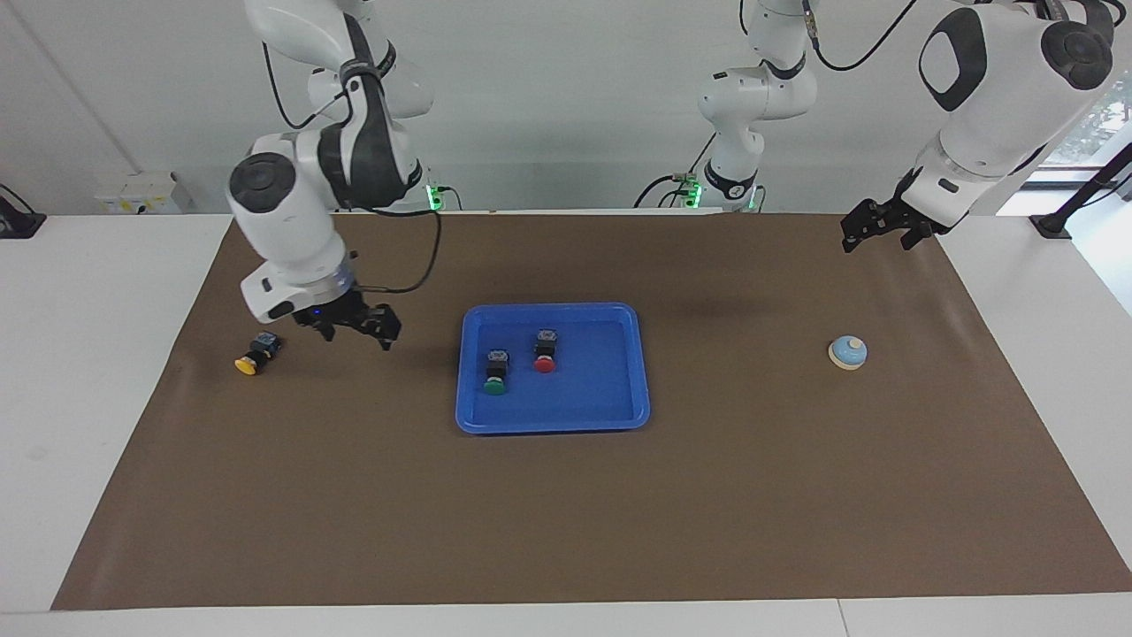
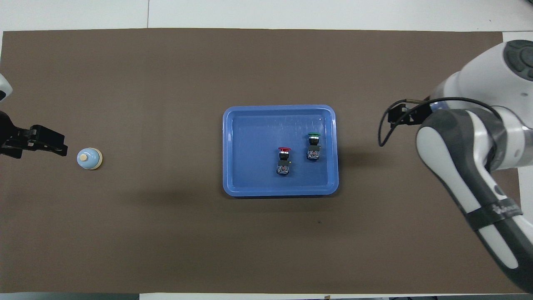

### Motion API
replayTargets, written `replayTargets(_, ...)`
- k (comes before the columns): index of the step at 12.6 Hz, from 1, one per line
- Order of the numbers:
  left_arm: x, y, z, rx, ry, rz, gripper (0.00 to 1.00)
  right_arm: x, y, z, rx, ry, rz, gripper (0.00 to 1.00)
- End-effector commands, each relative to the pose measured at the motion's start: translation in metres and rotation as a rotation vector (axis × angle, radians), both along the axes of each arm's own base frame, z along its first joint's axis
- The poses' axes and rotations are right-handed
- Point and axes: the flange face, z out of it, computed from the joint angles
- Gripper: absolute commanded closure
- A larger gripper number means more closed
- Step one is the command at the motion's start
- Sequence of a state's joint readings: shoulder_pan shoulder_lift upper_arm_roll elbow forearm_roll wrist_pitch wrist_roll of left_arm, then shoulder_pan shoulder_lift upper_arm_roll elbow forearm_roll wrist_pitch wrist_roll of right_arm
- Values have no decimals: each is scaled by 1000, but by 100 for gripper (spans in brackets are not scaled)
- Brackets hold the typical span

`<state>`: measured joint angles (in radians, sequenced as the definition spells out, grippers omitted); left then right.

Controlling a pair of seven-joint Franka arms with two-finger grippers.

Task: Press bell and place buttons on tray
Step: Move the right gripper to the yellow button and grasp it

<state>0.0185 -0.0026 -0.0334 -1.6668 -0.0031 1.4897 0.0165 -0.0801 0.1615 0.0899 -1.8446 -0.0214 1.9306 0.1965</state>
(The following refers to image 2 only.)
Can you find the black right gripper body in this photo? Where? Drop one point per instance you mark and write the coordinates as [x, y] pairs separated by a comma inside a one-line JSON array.
[[410, 114]]

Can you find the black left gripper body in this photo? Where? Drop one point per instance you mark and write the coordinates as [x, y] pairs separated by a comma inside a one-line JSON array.
[[41, 135]]

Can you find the light blue call bell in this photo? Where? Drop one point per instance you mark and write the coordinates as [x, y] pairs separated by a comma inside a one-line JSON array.
[[89, 159]]

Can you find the green push button switch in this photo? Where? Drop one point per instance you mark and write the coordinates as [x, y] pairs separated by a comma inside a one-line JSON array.
[[314, 148]]

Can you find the red push button switch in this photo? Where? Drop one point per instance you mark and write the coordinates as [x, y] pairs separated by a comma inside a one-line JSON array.
[[284, 160]]

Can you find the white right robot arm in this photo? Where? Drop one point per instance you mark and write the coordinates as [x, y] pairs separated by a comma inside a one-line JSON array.
[[454, 146]]

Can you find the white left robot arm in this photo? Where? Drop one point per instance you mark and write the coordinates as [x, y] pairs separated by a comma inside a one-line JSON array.
[[3, 87]]

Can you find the blue plastic tray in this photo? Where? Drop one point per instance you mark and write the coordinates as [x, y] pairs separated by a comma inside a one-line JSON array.
[[254, 166]]

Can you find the brown table mat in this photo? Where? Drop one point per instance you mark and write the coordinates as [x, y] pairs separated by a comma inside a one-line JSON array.
[[166, 229]]

